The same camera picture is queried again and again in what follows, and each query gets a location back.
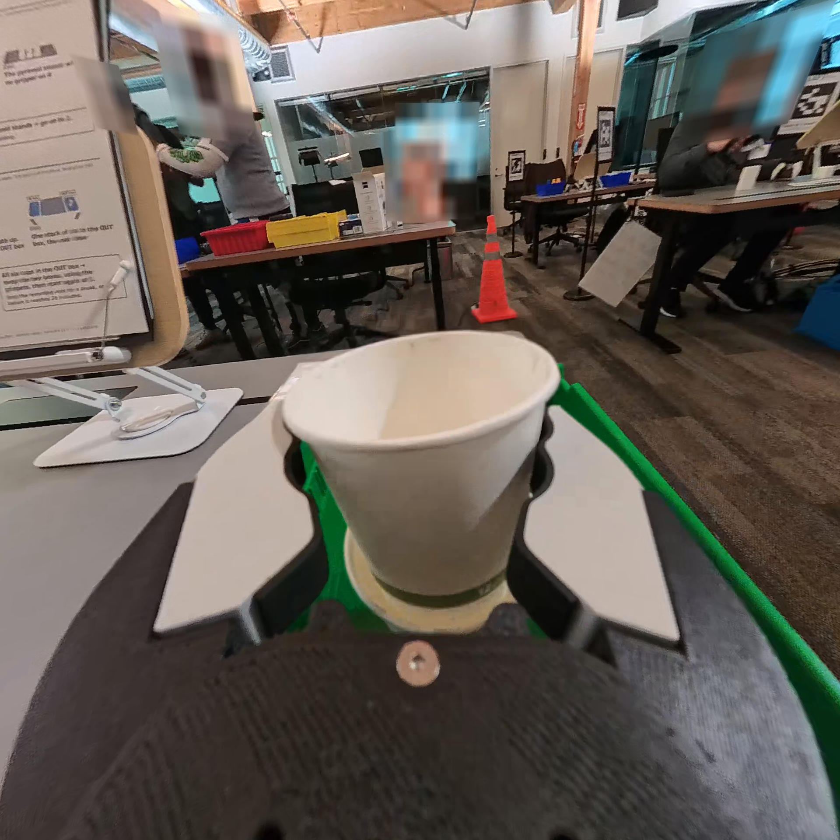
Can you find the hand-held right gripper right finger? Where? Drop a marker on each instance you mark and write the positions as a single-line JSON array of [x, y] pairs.
[[590, 538]]

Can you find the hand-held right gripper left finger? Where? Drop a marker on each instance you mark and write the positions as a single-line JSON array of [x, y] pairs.
[[223, 538]]

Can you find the green plastic bin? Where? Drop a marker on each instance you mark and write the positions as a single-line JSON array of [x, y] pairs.
[[581, 407]]

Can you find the white paper cup green band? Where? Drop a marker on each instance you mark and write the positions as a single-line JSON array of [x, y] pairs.
[[426, 618], [426, 492]]

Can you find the grey desk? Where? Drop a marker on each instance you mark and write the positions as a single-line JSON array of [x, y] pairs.
[[65, 525]]

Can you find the black desk panel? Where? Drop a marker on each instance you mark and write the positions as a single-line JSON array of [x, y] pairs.
[[39, 410]]

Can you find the orange traffic cone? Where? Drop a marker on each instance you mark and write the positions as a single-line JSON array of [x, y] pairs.
[[493, 289]]

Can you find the grey leaning board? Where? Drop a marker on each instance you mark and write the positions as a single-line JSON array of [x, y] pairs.
[[620, 262]]

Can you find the black office chair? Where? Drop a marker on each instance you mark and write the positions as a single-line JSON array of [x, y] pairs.
[[544, 216], [334, 282]]

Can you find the blue plastic bin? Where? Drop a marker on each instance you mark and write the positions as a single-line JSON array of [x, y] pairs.
[[188, 253]]

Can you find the red plastic bin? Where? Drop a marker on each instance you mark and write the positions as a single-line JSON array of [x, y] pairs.
[[236, 239]]

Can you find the silver trash can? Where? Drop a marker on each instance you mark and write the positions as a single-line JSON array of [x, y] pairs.
[[444, 259]]

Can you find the yellow plastic bin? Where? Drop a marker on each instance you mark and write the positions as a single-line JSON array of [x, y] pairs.
[[305, 229]]

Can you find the blue fabric bag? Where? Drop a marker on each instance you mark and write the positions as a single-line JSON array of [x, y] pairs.
[[823, 315]]

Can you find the wooden background table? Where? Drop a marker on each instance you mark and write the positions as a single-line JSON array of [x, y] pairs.
[[367, 237]]

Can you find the small dark blue box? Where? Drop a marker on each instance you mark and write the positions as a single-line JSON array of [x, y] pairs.
[[351, 228]]

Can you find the dark work table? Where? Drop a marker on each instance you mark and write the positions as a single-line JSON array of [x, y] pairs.
[[577, 191]]

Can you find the small blue bin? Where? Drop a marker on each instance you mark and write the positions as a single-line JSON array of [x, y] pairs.
[[551, 189], [617, 180]]

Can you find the wooden work table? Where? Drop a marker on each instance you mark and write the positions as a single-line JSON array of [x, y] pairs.
[[722, 197]]

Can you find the white cardboard box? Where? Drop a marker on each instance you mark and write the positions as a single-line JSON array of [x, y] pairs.
[[371, 203]]

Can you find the black white marker sign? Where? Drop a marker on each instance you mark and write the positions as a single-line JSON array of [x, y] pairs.
[[516, 165], [606, 134], [817, 98]]

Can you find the printed instruction sheet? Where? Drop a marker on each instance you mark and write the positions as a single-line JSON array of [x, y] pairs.
[[52, 197]]

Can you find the tan document stand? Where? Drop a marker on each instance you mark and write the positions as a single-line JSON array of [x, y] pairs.
[[820, 124]]

